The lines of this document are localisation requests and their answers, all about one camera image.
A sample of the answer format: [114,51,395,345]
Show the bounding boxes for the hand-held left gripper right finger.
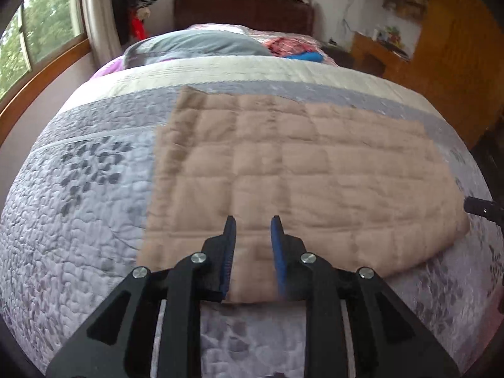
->
[270,216,461,378]

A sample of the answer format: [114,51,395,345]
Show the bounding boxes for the coat rack with clothes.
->
[111,0,160,46]

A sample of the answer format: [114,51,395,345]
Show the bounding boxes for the hanging wall cables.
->
[341,0,356,41]

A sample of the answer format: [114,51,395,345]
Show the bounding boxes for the dark wooden headboard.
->
[174,0,315,42]

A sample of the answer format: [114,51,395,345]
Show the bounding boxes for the blue cloth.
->
[283,51,324,64]

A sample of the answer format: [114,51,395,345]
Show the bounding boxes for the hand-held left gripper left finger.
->
[46,216,238,378]

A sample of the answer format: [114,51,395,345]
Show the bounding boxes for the red plaid cloth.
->
[265,37,316,57]

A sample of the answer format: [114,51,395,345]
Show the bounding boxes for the beige quilted jacket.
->
[136,87,470,305]

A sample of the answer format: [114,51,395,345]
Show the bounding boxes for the dark nightstand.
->
[321,43,354,68]

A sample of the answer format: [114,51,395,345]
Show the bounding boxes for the large wooden framed window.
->
[0,0,90,147]

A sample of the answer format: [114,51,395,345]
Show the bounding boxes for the wooden wardrobe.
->
[394,0,504,151]

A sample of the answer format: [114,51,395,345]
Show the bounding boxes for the bed with grey quilt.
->
[0,55,504,378]

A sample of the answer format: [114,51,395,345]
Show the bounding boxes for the grey pillow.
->
[123,31,273,69]

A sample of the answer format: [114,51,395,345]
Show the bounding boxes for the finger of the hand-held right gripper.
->
[464,196,504,225]

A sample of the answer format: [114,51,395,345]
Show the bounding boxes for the purple blanket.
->
[90,56,127,82]

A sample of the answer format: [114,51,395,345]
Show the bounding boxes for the wooden desk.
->
[352,31,411,78]

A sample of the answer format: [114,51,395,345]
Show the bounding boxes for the wooden wall shelf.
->
[382,0,431,23]

